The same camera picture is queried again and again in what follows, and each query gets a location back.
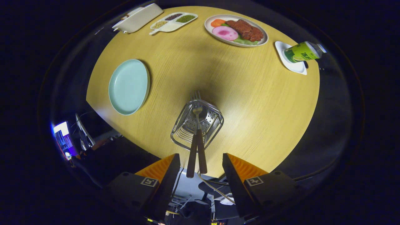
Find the lit computer monitor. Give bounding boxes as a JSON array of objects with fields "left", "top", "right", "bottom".
[{"left": 52, "top": 121, "right": 78, "bottom": 160}]

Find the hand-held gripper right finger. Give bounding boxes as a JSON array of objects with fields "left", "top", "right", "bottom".
[{"left": 222, "top": 153, "right": 305, "bottom": 218}]

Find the pink round ham slice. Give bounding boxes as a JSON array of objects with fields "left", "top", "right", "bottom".
[{"left": 212, "top": 26, "right": 239, "bottom": 41}]

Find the brown-handled metal fork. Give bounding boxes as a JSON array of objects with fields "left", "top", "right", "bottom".
[{"left": 186, "top": 91, "right": 202, "bottom": 178}]

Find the black backdrop cloth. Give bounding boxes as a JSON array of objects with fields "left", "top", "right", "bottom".
[{"left": 39, "top": 0, "right": 364, "bottom": 188}]

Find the dark office chair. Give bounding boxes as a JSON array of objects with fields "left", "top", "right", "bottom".
[{"left": 198, "top": 181, "right": 232, "bottom": 200}]

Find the white cable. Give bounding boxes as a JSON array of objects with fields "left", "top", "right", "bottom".
[{"left": 197, "top": 173, "right": 235, "bottom": 205}]

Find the red steak piece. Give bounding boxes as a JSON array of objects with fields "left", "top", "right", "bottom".
[{"left": 225, "top": 19, "right": 264, "bottom": 42}]

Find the green label drink bottle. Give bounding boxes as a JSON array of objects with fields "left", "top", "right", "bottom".
[{"left": 284, "top": 41, "right": 327, "bottom": 63}]

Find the brown-handled metal spoon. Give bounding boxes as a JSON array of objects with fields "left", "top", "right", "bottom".
[{"left": 192, "top": 107, "right": 208, "bottom": 174}]

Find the white divided seasoning tray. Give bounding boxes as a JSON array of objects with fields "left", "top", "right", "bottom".
[{"left": 149, "top": 12, "right": 198, "bottom": 35}]

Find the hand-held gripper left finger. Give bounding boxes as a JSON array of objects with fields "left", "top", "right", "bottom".
[{"left": 104, "top": 153, "right": 181, "bottom": 221}]

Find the white square coaster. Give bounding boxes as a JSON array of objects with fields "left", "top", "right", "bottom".
[{"left": 275, "top": 41, "right": 308, "bottom": 76}]

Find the metal wire cutlery basket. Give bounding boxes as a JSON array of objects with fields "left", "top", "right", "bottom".
[{"left": 170, "top": 99, "right": 224, "bottom": 152}]

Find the green lettuce leaf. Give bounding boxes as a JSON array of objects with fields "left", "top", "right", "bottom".
[{"left": 234, "top": 36, "right": 260, "bottom": 45}]

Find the white round food plate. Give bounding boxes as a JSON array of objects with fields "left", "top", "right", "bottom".
[{"left": 204, "top": 14, "right": 269, "bottom": 48}]

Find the light blue round plate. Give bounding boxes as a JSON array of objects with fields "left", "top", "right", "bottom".
[{"left": 108, "top": 59, "right": 151, "bottom": 116}]

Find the white toaster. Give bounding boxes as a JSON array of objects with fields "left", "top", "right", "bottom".
[{"left": 112, "top": 3, "right": 164, "bottom": 34}]

